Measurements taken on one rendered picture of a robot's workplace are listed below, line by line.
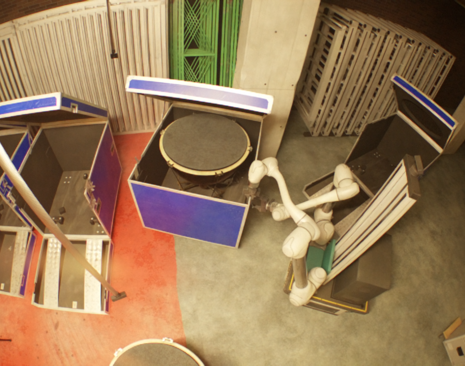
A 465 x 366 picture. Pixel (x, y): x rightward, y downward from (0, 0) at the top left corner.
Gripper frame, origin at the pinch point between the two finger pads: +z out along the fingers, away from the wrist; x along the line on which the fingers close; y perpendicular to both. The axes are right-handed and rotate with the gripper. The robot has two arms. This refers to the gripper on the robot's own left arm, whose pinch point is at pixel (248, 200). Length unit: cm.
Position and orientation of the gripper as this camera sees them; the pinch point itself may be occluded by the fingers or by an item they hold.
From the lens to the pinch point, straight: 212.2
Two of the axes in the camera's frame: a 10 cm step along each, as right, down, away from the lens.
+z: -1.3, 7.5, 6.5
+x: -9.8, -2.0, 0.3
